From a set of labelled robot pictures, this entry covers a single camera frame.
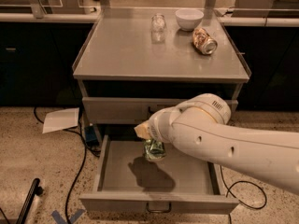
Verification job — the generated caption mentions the green soda can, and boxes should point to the green soda can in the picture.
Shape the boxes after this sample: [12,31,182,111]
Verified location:
[143,139,166,161]

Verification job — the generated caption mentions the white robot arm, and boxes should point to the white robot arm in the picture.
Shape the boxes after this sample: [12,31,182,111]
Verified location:
[135,93,299,194]

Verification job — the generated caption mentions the closed grey top drawer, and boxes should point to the closed grey top drawer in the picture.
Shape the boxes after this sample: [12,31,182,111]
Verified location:
[81,96,239,127]

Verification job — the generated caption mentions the open grey middle drawer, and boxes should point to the open grey middle drawer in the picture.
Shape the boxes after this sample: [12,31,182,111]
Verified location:
[80,136,239,215]

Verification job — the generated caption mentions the grey metal drawer cabinet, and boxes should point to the grey metal drawer cabinet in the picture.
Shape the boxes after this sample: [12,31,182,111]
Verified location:
[71,7,252,216]

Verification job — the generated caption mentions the dark counter cabinet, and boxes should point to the dark counter cabinet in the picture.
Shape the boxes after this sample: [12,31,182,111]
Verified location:
[0,21,93,106]

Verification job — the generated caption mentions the blue power box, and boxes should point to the blue power box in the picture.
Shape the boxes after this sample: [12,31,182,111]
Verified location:
[84,126,98,147]

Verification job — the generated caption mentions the white paper sheet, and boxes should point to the white paper sheet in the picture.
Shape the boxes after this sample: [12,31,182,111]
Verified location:
[42,108,79,133]

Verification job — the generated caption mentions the clear glass jar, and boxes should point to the clear glass jar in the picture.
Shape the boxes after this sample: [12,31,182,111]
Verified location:
[151,13,166,33]

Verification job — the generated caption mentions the white ceramic bowl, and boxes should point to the white ceramic bowl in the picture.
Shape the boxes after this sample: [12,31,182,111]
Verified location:
[175,8,204,31]

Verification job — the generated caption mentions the blue tape cross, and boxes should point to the blue tape cross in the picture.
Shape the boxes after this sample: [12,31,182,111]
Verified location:
[50,208,86,224]

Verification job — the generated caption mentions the black bar on floor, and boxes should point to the black bar on floor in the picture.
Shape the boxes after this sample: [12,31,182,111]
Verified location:
[15,178,44,224]

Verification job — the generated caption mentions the black cable left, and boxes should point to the black cable left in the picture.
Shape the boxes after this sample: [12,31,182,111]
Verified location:
[33,106,101,224]

